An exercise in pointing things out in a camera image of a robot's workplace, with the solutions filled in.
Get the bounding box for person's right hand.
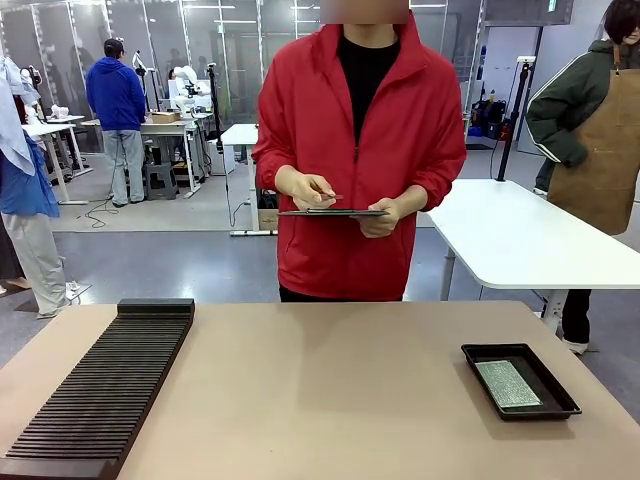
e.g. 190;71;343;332
274;164;338;211

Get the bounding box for person's left hand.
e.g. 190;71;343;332
356;197;403;240

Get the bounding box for thin dark tray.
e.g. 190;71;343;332
277;208;391;221

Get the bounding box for green printed circuit board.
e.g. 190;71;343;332
474;359;544;411

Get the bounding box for black slotted PCB rack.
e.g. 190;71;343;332
0;298;195;480

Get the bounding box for person in red jacket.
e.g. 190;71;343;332
251;0;469;304

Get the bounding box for small white standing desk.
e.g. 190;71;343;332
219;123;281;238

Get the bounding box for thin black tripod stand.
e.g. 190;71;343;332
206;62;227;152

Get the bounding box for grey step stool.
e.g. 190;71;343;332
144;161;179;202

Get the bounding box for large white table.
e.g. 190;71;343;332
424;178;640;332

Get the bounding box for long white workbench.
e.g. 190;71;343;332
79;112;214;200

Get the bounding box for blue and black bags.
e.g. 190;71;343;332
471;98;512;141

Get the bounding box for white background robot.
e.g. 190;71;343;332
168;64;212;119

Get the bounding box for black pole with white top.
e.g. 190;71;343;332
494;55;537;183

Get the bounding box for person in blue hoodie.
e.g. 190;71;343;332
85;38;148;209

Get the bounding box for person in brown apron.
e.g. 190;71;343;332
525;0;640;356

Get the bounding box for black plastic tray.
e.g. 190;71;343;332
460;342;583;422

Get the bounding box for white desk with white legs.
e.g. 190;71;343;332
21;114;94;207

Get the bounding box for figure in light blue clothing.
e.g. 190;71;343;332
0;54;71;321

